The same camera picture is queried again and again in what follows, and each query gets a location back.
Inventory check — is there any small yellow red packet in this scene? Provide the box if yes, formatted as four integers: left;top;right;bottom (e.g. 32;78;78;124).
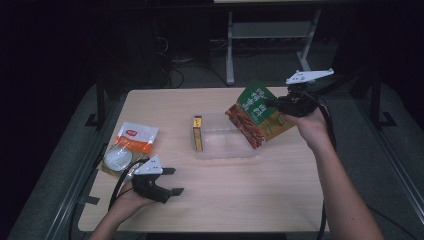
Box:
192;115;205;153

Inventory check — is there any clear plastic container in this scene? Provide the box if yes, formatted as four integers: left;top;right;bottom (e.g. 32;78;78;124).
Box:
190;111;265;161

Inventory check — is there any left hand-held gripper black cable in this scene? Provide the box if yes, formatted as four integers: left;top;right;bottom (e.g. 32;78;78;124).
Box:
107;158;152;212

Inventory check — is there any right hand-held gripper black cable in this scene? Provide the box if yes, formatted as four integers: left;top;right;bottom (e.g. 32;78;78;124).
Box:
306;90;338;240

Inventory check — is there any grey tape strip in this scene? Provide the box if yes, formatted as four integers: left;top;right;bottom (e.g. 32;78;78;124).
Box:
79;195;101;206

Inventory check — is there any white metal stand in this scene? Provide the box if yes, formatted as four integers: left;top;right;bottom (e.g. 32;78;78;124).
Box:
225;8;323;86

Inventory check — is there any green snack packet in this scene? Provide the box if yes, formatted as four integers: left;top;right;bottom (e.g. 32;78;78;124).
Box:
224;78;297;150

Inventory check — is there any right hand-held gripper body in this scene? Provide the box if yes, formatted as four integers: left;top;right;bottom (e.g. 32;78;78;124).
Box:
275;67;335;118

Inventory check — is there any thin black floor cable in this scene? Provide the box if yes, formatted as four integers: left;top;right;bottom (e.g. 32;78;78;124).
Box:
366;204;419;240

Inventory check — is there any clear packet with white disc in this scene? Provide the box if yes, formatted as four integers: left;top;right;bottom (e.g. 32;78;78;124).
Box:
99;143;151;181

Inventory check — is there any tangle of black floor cables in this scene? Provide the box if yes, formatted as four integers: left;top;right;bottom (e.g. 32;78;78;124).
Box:
151;18;232;90

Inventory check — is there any hand-held gripper black cable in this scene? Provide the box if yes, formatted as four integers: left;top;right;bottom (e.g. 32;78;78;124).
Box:
107;158;152;212
306;90;338;240

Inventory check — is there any white orange snack packet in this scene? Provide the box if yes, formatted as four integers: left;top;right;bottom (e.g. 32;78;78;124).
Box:
114;121;160;155

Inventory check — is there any person's right hand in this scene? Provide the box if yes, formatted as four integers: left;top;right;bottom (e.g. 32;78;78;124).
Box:
282;107;330;154

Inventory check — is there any black metal stand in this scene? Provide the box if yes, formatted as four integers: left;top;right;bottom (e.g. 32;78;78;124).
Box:
84;74;108;132
369;68;398;130

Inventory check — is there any person's left hand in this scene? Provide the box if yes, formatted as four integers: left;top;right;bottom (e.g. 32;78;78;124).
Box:
107;180;158;219

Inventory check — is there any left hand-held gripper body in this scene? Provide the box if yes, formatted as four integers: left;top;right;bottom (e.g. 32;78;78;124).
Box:
130;154;173;205

